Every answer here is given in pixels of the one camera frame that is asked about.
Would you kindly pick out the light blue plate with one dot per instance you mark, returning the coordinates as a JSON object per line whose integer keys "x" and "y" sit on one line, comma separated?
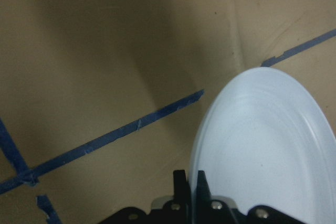
{"x": 265, "y": 141}

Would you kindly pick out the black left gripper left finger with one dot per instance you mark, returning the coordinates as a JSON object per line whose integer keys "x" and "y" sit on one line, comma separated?
{"x": 181, "y": 204}

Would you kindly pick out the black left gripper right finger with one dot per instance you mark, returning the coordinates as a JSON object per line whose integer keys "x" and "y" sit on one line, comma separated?
{"x": 203, "y": 194}

